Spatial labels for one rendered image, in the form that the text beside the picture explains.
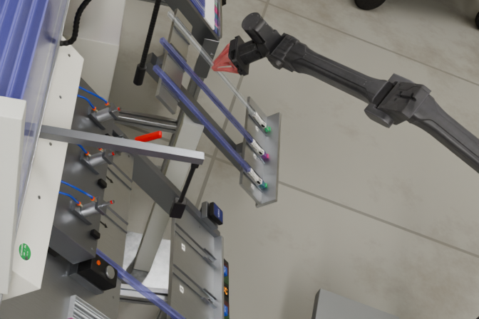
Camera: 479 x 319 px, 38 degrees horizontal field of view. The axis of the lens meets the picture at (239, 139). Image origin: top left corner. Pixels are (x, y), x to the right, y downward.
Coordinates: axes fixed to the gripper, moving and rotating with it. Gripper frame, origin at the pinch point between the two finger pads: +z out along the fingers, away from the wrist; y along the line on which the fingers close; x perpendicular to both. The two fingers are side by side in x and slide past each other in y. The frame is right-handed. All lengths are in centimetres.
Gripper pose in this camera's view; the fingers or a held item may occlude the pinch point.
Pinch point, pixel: (215, 66)
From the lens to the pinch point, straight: 191.5
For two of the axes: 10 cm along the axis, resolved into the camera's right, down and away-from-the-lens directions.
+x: 5.2, 6.0, 6.2
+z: -8.5, 3.0, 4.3
